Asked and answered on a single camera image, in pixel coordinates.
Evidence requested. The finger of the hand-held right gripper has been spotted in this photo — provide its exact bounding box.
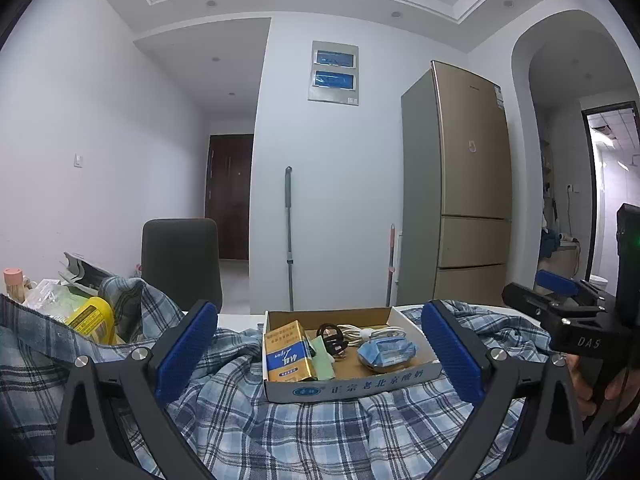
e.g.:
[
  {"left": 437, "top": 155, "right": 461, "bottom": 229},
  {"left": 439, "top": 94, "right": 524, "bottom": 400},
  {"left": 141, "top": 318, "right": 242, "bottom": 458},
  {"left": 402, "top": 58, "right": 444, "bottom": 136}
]
[
  {"left": 501, "top": 282, "right": 601, "bottom": 331},
  {"left": 535, "top": 270, "right": 608, "bottom": 308}
]

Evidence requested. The white charging cable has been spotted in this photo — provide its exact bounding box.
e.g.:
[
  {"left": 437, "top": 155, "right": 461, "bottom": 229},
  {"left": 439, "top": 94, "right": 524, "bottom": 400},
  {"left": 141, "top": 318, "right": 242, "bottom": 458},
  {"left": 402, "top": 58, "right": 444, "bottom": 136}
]
[{"left": 336, "top": 324, "right": 407, "bottom": 348}]

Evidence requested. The yellow snack packet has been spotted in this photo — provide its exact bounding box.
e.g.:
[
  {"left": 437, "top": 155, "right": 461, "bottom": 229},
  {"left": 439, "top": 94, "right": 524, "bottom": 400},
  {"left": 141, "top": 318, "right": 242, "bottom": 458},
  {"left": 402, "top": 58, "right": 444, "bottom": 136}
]
[{"left": 64, "top": 296, "right": 118, "bottom": 346}]

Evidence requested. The gold and blue cigarette pack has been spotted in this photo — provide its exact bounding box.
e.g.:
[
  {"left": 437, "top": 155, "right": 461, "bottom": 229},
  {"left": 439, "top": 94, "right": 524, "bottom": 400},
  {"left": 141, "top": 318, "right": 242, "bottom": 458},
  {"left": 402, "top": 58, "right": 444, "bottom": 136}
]
[{"left": 263, "top": 320, "right": 321, "bottom": 383}]

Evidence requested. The pink capped bottle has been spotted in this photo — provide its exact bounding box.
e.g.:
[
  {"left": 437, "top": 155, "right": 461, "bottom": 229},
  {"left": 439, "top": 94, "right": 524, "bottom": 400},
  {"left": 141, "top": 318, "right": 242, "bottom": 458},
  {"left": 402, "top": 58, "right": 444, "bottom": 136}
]
[{"left": 4, "top": 267, "right": 26, "bottom": 305}]

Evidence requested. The dark brown door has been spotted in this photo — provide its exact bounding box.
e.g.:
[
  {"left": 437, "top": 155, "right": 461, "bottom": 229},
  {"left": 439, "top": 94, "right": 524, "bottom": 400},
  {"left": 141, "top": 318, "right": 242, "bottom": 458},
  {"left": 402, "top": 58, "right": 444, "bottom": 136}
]
[{"left": 205, "top": 134, "right": 254, "bottom": 261}]

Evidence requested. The person's right hand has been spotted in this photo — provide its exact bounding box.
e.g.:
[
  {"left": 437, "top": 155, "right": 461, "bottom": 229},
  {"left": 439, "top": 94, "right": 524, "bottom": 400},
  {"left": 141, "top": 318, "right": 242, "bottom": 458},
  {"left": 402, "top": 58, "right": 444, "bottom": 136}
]
[{"left": 570, "top": 355, "right": 640, "bottom": 433}]

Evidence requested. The grey mop pole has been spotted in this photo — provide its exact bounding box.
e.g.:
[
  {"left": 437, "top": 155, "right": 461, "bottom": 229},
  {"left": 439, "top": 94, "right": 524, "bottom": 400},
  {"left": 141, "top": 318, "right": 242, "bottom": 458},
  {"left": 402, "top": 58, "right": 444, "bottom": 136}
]
[{"left": 284, "top": 166, "right": 296, "bottom": 312}]

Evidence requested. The gold refrigerator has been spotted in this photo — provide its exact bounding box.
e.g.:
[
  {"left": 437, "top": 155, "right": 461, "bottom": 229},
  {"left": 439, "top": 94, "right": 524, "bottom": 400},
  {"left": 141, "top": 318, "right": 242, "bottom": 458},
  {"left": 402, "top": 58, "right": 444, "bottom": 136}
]
[{"left": 400, "top": 60, "right": 513, "bottom": 307}]

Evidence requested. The blue plaid shirt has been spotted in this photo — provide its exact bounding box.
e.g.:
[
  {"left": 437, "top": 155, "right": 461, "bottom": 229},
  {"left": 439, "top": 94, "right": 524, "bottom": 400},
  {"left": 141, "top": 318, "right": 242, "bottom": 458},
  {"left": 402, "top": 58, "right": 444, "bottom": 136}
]
[{"left": 0, "top": 276, "right": 626, "bottom": 480}]

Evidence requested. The green snap pouch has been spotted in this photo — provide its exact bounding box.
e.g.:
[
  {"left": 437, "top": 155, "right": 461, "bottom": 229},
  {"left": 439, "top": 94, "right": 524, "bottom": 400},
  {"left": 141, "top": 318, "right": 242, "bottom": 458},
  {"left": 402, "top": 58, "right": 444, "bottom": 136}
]
[{"left": 307, "top": 335, "right": 337, "bottom": 380}]

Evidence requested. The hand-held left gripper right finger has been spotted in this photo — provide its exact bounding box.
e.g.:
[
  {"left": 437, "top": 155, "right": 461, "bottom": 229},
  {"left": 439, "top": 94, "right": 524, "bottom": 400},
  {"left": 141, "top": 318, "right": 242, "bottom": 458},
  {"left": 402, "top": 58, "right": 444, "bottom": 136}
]
[{"left": 421, "top": 299, "right": 586, "bottom": 480}]

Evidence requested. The white cardboard box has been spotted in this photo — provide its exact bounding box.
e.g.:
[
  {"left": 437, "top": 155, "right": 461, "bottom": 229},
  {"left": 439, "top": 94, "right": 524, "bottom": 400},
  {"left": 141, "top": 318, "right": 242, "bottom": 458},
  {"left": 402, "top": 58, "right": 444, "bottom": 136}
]
[{"left": 262, "top": 306, "right": 444, "bottom": 404}]

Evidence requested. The grey white folder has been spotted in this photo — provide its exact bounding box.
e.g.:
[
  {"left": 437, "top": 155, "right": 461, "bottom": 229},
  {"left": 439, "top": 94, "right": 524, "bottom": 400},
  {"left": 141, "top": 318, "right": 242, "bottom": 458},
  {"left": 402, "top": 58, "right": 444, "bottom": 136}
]
[{"left": 59, "top": 252, "right": 118, "bottom": 293}]

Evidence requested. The clear plastic bag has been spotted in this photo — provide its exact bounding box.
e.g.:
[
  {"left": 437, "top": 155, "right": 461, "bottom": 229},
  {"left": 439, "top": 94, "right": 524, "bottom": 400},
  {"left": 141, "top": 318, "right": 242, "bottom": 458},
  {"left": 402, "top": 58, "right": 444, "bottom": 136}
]
[{"left": 22, "top": 280, "right": 81, "bottom": 318}]

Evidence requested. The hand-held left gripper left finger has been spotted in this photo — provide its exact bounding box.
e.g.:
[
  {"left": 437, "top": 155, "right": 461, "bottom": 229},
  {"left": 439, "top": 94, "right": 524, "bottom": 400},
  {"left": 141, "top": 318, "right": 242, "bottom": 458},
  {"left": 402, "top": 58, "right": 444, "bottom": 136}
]
[{"left": 54, "top": 299, "right": 219, "bottom": 480}]

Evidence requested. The black cable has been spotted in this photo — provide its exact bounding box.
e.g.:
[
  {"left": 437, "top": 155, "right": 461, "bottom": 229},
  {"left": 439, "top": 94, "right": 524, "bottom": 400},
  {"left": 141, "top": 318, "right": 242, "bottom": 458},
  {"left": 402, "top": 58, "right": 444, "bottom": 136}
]
[{"left": 316, "top": 323, "right": 349, "bottom": 361}]

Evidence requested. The blue plastic packet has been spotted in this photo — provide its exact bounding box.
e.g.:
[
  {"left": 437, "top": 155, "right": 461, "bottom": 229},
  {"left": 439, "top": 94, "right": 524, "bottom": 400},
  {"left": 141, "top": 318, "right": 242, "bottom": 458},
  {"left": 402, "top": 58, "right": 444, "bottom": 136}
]
[{"left": 356, "top": 335, "right": 417, "bottom": 373}]

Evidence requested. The grey electrical panel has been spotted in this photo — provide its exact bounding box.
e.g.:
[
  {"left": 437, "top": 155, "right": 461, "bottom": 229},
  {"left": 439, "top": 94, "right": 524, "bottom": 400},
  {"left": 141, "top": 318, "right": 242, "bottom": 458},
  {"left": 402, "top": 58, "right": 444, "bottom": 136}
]
[{"left": 307, "top": 40, "right": 360, "bottom": 107}]

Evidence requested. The pink-handled broom pole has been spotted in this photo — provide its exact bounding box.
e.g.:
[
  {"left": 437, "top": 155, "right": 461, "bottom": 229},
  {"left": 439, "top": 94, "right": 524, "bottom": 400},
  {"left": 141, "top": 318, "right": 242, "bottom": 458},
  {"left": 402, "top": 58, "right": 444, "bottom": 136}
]
[{"left": 386, "top": 224, "right": 397, "bottom": 307}]

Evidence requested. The dark office chair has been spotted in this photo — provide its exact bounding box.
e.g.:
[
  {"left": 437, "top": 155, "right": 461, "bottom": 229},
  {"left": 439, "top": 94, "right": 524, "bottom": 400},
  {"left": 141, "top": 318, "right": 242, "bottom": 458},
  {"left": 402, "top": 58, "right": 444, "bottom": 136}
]
[{"left": 141, "top": 218, "right": 223, "bottom": 313}]

